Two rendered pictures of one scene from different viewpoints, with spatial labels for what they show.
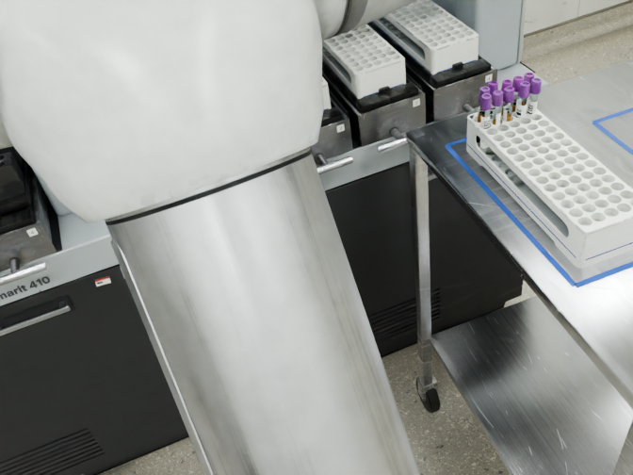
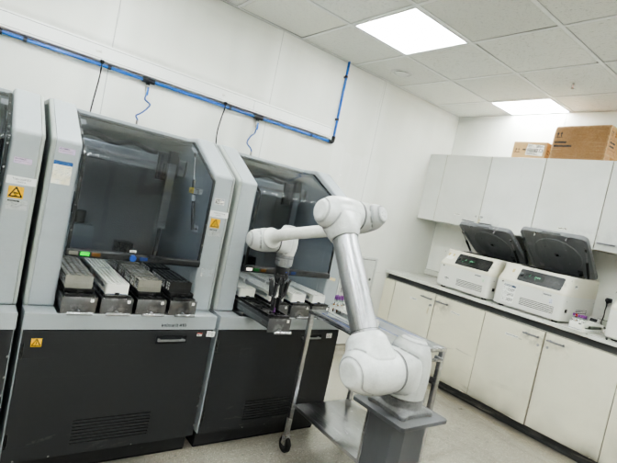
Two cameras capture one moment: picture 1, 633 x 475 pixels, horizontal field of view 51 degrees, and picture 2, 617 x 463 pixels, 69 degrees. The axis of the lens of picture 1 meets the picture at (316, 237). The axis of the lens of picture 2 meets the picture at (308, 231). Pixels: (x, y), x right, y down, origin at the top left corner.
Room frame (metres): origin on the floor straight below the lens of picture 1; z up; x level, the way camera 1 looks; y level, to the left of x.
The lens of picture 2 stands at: (-1.32, 0.88, 1.37)
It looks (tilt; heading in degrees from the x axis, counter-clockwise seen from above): 3 degrees down; 337
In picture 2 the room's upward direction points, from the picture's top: 12 degrees clockwise
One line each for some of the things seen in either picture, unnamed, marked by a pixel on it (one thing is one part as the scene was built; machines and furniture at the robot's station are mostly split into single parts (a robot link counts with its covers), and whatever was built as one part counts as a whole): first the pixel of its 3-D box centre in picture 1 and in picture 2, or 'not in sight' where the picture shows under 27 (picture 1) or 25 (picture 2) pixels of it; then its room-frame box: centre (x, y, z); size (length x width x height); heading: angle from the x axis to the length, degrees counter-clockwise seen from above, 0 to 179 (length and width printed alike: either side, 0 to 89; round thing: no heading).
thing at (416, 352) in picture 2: not in sight; (407, 365); (0.03, -0.21, 0.87); 0.18 x 0.16 x 0.22; 106
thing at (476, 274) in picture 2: not in sight; (486, 260); (1.89, -2.33, 1.22); 0.62 x 0.56 x 0.64; 102
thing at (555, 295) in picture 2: not in sight; (550, 273); (1.33, -2.47, 1.24); 0.62 x 0.56 x 0.69; 105
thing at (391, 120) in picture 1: (328, 47); (271, 295); (1.34, -0.10, 0.78); 0.73 x 0.14 x 0.09; 14
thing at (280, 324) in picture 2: not in sight; (248, 304); (1.02, 0.13, 0.78); 0.73 x 0.14 x 0.09; 14
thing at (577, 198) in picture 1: (547, 174); (353, 318); (0.71, -0.34, 0.85); 0.30 x 0.10 x 0.06; 12
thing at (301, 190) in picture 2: not in sight; (276, 215); (1.32, -0.03, 1.28); 0.61 x 0.51 x 0.63; 104
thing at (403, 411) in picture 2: not in sight; (404, 400); (0.04, -0.24, 0.73); 0.22 x 0.18 x 0.06; 104
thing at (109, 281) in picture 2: not in sight; (109, 281); (0.96, 0.85, 0.83); 0.30 x 0.10 x 0.06; 14
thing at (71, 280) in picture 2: not in sight; (78, 281); (0.82, 0.97, 0.85); 0.12 x 0.02 x 0.06; 105
